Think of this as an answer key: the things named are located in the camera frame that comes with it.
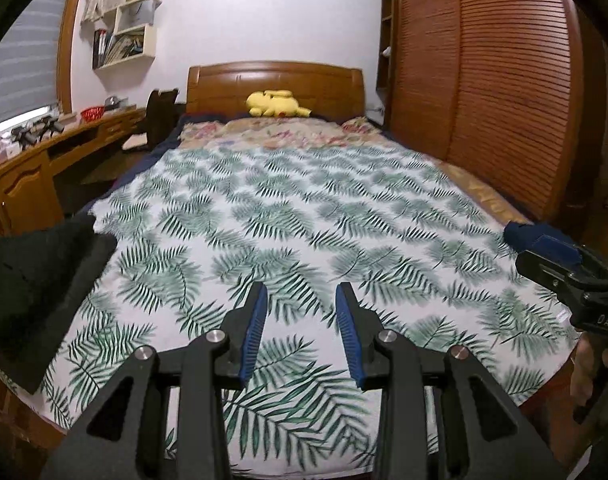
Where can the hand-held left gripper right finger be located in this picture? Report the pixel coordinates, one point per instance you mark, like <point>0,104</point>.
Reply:
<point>346,335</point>

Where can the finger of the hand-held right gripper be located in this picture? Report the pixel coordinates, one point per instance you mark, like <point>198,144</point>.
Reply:
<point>554,250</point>
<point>539,267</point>

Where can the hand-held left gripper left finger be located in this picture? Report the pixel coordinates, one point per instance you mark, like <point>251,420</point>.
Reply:
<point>254,330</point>

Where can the navy blue garment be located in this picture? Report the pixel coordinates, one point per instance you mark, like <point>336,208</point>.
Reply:
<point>524,232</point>

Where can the black button coat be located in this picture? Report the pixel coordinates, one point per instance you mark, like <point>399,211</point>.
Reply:
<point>38,270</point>

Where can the person's right hand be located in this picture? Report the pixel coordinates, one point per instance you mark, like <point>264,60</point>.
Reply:
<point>584,375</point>

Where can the orange patterned mat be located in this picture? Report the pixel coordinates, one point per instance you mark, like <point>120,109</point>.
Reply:
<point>484,192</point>

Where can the leaf print bed sheet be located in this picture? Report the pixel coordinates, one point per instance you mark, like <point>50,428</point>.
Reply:
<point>294,220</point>

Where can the wooden slatted wardrobe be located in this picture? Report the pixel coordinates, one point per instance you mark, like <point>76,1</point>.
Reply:
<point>494,85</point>

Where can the floral blanket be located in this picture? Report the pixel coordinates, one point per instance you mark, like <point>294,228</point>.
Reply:
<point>284,132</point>

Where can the dark blue bed sheet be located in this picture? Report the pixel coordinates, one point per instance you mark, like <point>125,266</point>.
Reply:
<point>158,150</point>

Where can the yellow plush toy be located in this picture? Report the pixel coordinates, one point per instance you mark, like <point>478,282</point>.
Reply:
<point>274,104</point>

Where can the dark wooden chair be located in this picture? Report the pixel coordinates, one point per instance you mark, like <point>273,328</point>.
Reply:
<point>158,115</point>

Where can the wooden bed headboard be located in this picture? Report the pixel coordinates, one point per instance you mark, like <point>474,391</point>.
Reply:
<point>218,87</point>

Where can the metal pot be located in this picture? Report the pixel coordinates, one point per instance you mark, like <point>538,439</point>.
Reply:
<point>112,103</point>

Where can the wooden desk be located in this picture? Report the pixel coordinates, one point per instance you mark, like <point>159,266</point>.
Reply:
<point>28,175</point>

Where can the pink box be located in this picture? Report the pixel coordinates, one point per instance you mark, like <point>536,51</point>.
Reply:
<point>1,152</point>

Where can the black binder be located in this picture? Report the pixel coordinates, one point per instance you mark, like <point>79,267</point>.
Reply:
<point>98,49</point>

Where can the grey bag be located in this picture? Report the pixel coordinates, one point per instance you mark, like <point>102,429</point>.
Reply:
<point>133,16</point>

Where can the grey window blind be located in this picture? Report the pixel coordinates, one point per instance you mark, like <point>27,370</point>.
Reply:
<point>28,60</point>

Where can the white wall shelf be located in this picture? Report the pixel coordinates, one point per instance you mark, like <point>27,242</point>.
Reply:
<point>148,45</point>

